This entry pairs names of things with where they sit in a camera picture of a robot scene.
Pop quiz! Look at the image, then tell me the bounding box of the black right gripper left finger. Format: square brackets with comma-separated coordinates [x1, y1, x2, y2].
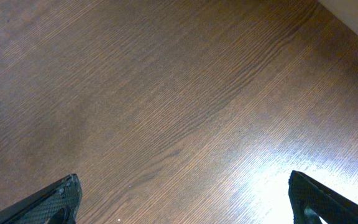
[0, 174, 82, 224]

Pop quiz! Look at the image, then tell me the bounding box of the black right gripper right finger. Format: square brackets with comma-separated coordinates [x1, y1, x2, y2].
[288, 170, 358, 224]

